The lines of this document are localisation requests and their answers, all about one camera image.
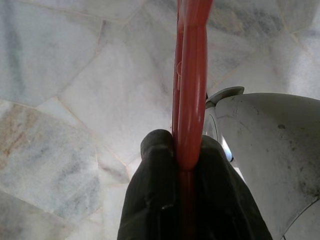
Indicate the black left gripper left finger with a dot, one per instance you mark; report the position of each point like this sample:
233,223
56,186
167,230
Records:
150,195

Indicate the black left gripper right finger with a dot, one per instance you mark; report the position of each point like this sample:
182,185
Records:
225,200

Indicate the red plastic hanger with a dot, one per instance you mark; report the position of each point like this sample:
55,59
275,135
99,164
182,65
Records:
192,87

